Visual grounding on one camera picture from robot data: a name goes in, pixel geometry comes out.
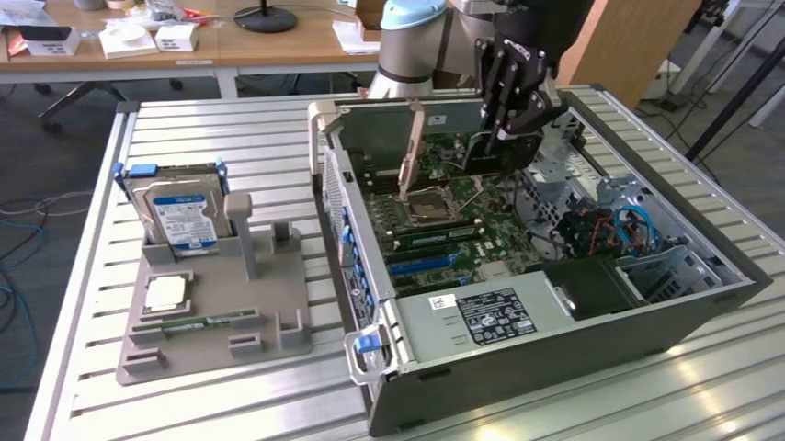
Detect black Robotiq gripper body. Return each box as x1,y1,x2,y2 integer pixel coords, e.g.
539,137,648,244
492,0,596,96

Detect Nvidia graphics card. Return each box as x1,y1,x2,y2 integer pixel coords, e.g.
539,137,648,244
397,97,544,199

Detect wooden cabinet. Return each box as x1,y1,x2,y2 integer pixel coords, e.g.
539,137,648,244
551,0,703,109

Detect silver metal disk bay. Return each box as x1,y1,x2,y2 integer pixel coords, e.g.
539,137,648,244
520,137,608,212

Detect metal socket cover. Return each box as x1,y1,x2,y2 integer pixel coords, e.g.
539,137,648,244
449,175,491,217

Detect green motherboard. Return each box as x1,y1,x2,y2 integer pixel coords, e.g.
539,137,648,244
360,172,547,298

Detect white paper stack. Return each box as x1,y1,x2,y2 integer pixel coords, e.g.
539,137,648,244
332,20,383,55

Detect brown cardboard box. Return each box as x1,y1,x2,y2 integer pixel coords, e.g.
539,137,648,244
355,0,387,31

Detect CPU socket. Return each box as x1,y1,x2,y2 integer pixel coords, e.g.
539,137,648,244
400,188,459,227

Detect black tripod pole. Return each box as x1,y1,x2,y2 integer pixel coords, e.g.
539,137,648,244
683,43,785,162

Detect green installed RAM stick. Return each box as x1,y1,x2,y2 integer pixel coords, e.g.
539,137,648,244
391,221,484,245

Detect long black expansion slot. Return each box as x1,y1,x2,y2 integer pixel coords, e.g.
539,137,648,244
388,242,462,264

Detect blue expansion slot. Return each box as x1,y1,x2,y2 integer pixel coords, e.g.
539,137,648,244
385,254,464,277

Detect black lamp base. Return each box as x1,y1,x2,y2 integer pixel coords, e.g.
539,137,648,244
232,0,299,34

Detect silver slotted disk bay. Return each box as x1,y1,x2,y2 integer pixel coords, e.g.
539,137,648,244
615,245,725,304

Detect grey power supply unit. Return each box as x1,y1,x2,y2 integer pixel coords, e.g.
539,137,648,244
395,270,575,364

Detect small white box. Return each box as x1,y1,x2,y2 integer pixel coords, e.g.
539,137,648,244
153,23,199,52

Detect open black PC case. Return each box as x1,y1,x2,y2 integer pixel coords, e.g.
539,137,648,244
308,89,775,438

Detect hard disk with blue carrier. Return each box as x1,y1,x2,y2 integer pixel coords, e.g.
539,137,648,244
112,158,231,258

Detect grey plastic parts rack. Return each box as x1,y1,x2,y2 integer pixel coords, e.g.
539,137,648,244
113,192,315,387

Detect silver CPU chip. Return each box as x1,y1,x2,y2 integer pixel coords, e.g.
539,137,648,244
141,277,188,313

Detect green loose RAM stick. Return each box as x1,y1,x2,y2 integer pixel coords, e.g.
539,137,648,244
132,311,253,333

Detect white labelled cardboard box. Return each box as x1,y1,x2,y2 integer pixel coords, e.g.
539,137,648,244
16,31,82,57

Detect flat black device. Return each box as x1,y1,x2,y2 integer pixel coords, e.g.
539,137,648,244
17,26,73,41

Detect loose printed papers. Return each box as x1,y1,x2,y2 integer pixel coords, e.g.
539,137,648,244
0,7,60,28

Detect blue data wire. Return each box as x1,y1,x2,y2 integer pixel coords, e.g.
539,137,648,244
615,206,660,254

